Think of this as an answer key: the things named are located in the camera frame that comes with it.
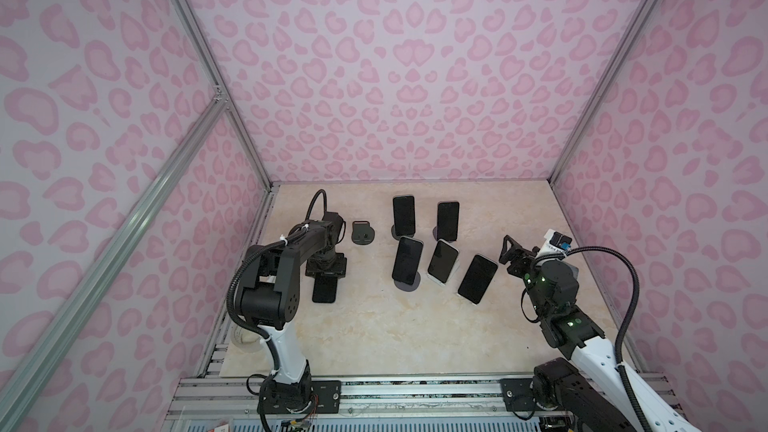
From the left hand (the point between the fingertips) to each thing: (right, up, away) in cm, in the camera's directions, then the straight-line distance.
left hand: (331, 270), depth 95 cm
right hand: (+52, +12, -18) cm, 56 cm away
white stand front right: (+47, -1, -11) cm, 49 cm away
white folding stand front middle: (+39, -1, -1) cm, 39 cm away
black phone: (-1, -5, -5) cm, 7 cm away
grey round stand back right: (+34, +11, +6) cm, 36 cm away
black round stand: (+9, +11, +6) cm, 16 cm away
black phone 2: (+23, +17, +3) cm, 29 cm away
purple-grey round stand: (+24, -4, -5) cm, 25 cm away
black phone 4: (+44, -1, -7) cm, 45 cm away
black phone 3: (+24, +5, -8) cm, 26 cm away
